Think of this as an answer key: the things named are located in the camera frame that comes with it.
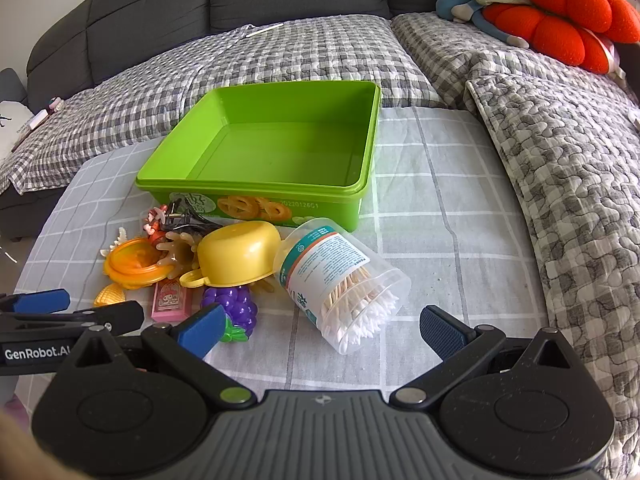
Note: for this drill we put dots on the grey patterned quilt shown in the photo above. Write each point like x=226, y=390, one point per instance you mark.
x=575, y=185

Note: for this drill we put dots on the light grey grid sheet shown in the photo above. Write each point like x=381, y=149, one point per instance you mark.
x=440, y=185

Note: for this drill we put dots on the red white small toy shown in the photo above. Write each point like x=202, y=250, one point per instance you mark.
x=152, y=225

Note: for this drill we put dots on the clear cotton swab jar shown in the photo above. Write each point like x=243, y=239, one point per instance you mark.
x=325, y=270

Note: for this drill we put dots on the yellow toy corn piece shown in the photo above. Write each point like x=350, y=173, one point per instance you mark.
x=107, y=296

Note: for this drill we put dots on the yellow toy pot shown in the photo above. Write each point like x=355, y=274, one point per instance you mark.
x=235, y=255

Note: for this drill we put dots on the small pink object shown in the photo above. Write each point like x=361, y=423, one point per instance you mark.
x=49, y=109

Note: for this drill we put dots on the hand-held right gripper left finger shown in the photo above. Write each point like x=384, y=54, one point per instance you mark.
x=200, y=330

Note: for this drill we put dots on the orange toy plate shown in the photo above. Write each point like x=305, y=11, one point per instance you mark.
x=132, y=260

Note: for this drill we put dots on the white strip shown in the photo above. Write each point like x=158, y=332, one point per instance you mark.
x=264, y=30

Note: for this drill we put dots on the green plastic box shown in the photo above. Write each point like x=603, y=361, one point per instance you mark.
x=280, y=150

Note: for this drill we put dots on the pink eraser box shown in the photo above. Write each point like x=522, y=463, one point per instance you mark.
x=170, y=302

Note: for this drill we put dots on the tan rubber hand toy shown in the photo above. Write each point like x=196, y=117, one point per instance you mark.
x=175, y=252

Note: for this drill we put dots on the cream starfish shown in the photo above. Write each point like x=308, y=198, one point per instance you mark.
x=119, y=236

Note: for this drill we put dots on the purple toy grapes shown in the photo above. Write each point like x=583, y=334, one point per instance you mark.
x=239, y=305

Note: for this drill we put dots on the dark grey sofa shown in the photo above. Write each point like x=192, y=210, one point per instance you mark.
x=150, y=10

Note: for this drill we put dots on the orange flower cushion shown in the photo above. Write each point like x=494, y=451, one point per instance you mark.
x=565, y=15

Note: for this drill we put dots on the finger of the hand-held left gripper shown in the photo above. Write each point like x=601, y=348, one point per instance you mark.
x=42, y=301
x=115, y=316

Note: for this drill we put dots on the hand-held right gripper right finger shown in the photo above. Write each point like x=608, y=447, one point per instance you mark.
x=442, y=332

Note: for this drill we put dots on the white pillow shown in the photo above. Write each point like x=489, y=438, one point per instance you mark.
x=10, y=127

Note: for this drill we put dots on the black hair clip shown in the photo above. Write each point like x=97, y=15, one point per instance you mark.
x=189, y=220

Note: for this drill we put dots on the blue plush toy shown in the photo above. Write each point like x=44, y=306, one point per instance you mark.
x=465, y=5

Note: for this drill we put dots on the grey checked sofa cover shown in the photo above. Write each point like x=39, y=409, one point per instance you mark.
x=250, y=60
x=475, y=55

